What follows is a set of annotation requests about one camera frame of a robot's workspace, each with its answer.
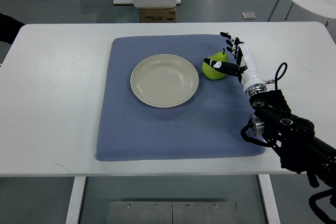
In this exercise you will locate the black object at left edge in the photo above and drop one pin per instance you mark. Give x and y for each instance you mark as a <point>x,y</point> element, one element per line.
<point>10,28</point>

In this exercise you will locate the brown cardboard box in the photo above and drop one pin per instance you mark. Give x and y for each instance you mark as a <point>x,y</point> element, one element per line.
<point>157,15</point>

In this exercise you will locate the left white table leg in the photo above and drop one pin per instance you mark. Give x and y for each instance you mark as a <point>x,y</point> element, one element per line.
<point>75,203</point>

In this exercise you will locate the small grey floor tile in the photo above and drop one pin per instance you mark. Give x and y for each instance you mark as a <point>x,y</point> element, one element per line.
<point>249,16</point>

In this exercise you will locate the right white table leg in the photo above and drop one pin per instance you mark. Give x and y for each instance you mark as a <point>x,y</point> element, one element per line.
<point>268,198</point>

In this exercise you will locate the beige round plate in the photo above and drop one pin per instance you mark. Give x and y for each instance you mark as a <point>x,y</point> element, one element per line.
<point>164,81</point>

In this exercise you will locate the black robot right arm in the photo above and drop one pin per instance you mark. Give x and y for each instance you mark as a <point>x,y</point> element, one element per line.
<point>293,140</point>

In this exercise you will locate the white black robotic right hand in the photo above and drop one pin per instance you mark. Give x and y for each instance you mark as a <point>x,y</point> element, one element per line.
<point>244,68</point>

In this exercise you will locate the white table leg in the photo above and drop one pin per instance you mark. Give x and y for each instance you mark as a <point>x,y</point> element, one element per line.
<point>268,198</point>
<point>75,203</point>

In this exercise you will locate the blue textured mat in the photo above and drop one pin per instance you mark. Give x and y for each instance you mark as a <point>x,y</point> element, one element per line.
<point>208,125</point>

